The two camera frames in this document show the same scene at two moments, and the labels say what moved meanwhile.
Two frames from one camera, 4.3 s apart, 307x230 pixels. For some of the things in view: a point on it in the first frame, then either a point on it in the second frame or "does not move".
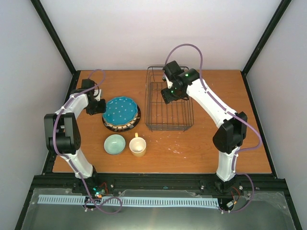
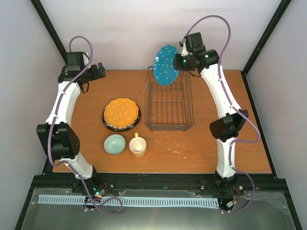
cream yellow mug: x=137 y=146 does not move
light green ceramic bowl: x=114 y=144 does not move
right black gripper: x=167 y=98 → x=176 y=65
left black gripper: x=102 y=109 → x=96 y=74
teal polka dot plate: x=120 y=110 → x=164 y=71
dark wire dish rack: x=177 y=115 does not move
